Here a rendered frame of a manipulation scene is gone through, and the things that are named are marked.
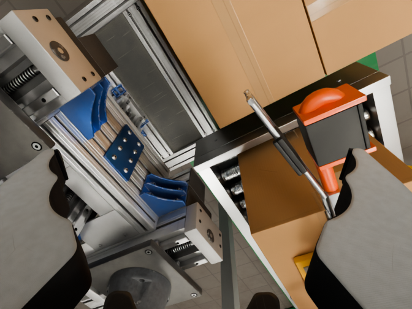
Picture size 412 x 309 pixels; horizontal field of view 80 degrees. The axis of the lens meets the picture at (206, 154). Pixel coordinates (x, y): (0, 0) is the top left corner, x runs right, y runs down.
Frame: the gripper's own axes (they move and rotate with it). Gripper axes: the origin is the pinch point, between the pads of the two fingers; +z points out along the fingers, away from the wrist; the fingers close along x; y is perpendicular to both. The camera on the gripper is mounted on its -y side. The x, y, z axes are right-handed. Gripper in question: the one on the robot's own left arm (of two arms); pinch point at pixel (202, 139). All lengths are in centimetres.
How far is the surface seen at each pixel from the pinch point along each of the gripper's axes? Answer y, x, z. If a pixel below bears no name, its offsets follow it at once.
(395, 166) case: 28, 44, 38
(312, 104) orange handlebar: 5.1, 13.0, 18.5
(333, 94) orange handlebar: 3.9, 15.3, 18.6
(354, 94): 3.8, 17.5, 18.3
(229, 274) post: 103, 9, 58
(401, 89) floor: 37, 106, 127
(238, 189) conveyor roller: 63, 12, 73
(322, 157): 11.9, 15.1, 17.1
